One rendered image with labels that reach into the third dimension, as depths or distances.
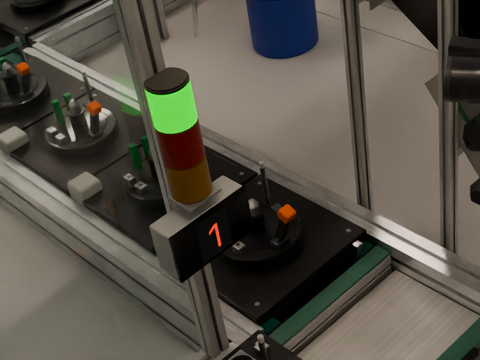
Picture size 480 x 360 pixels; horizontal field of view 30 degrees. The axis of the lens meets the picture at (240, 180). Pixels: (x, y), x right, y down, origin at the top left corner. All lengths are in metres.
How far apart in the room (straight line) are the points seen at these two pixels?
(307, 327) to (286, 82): 0.80
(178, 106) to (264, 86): 1.03
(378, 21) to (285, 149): 0.53
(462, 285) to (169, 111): 0.56
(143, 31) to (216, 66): 1.12
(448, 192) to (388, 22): 0.89
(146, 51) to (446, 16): 0.41
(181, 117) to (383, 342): 0.51
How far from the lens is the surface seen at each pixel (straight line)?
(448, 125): 1.27
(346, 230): 1.41
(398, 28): 2.15
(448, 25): 1.19
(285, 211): 1.30
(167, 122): 0.97
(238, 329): 1.31
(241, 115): 1.90
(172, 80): 0.97
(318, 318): 1.32
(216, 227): 1.07
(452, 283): 1.35
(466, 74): 0.92
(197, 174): 1.02
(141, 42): 0.96
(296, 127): 1.83
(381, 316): 1.35
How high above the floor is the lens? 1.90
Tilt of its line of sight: 37 degrees down
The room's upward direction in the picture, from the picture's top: 11 degrees counter-clockwise
